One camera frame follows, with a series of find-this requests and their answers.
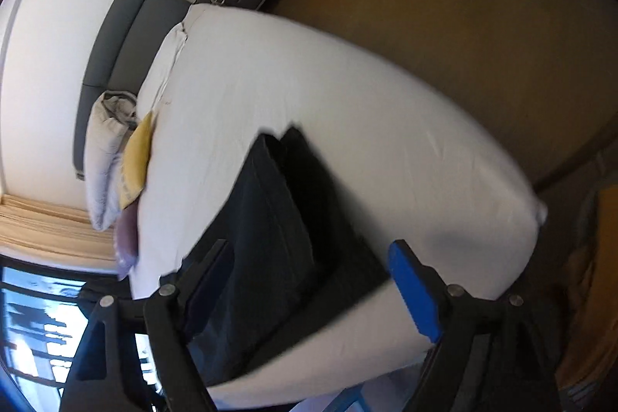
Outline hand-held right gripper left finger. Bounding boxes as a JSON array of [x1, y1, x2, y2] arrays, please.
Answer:
[[58, 239, 237, 412]]

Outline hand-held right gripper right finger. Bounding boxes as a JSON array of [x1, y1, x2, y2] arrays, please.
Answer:
[[388, 239, 565, 412]]

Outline black pants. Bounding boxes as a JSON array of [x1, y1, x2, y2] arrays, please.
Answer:
[[186, 121, 392, 386]]

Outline purple pillow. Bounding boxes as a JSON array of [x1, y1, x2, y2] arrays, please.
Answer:
[[113, 200, 141, 280]]

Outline yellow pillow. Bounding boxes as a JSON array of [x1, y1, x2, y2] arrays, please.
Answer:
[[118, 110, 155, 210]]

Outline grey folded pillow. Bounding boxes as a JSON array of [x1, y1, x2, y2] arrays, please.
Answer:
[[84, 91, 141, 232]]

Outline beige curtain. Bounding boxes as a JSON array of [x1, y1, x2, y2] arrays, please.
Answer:
[[0, 194, 121, 268]]

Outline orange brown cloth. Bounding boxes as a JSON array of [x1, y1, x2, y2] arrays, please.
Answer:
[[555, 185, 618, 398]]

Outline window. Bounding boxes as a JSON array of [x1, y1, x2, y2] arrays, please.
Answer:
[[0, 264, 160, 412]]

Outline white bed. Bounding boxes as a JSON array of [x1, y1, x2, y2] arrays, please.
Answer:
[[128, 3, 548, 412]]

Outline white flat pillow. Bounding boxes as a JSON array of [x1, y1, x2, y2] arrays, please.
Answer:
[[138, 19, 189, 114]]

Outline grey padded headboard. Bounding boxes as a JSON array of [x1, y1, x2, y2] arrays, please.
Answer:
[[72, 0, 199, 181]]

